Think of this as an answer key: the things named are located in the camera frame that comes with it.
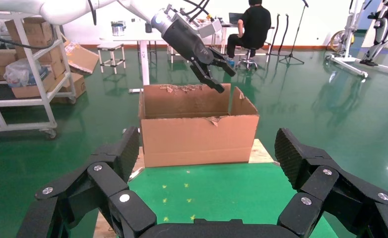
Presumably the white rig frame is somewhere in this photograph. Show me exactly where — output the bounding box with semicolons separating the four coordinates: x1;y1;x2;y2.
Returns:
325;0;388;78

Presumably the black looped cable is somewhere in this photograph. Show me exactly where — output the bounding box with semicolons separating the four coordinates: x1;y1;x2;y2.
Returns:
181;0;211;24

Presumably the rolling stool base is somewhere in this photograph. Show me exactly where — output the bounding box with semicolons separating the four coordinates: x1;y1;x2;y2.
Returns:
235;47;259;71

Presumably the black pole stand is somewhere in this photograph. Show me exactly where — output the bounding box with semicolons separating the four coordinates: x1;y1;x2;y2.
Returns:
279;13;289;55
268;13;280;56

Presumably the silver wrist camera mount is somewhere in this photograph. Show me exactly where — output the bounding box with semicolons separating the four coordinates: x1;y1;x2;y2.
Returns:
166;4;223;39

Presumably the grey laptop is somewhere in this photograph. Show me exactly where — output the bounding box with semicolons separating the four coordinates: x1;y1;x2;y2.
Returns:
228;12;245;26

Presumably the white desk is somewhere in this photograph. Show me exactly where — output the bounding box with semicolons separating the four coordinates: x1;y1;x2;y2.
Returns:
98;30;169;95
213;21;247;56

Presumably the large cardboard box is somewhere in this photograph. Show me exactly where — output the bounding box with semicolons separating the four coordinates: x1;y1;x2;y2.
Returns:
4;17;55;63

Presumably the white shelving cart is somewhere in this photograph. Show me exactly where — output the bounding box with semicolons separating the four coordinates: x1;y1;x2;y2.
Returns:
0;11;77;139

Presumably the person in black clothes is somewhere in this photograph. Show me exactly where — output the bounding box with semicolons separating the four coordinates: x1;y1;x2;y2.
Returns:
226;0;272;65

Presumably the cardboard box with print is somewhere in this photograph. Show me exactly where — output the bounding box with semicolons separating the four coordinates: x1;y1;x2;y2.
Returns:
51;72;87;105

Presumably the flattened cardboard sheet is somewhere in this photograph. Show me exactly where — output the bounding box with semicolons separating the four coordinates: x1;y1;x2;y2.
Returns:
64;41;100;75

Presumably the green cloth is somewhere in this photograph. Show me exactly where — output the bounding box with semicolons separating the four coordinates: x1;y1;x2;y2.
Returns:
115;162;339;238

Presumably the small cardboard box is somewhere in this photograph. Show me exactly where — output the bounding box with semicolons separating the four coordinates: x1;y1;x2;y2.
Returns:
0;49;18;67

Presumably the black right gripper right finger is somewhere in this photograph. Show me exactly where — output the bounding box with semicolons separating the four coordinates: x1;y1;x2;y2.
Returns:
274;127;388;238

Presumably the small white stool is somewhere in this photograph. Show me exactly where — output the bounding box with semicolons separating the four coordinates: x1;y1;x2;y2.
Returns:
96;43;127;75

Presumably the black tripod stand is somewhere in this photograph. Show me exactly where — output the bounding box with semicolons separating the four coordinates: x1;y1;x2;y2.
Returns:
278;0;306;65

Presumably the metal pot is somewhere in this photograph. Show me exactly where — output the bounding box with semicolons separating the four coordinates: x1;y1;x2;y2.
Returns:
111;20;126;37

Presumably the flat wide cardboard box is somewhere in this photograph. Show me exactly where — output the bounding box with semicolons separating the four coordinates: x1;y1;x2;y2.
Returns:
11;70;57;99

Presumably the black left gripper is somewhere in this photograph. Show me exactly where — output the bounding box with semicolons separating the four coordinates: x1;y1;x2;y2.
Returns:
163;19;237;94

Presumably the yellow wheel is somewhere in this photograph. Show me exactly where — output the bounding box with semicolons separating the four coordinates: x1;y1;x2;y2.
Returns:
329;30;355;53

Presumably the grey legged robot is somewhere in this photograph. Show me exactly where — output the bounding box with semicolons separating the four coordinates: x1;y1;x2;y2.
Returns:
360;0;388;67

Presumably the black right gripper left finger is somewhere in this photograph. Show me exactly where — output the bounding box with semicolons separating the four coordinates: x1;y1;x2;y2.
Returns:
16;126;157;238

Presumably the large brown cardboard carton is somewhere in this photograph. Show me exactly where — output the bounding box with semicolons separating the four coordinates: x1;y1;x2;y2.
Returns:
138;82;260;169

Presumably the clear plastic bag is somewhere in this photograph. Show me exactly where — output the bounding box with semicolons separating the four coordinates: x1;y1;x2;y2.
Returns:
3;58;50;88

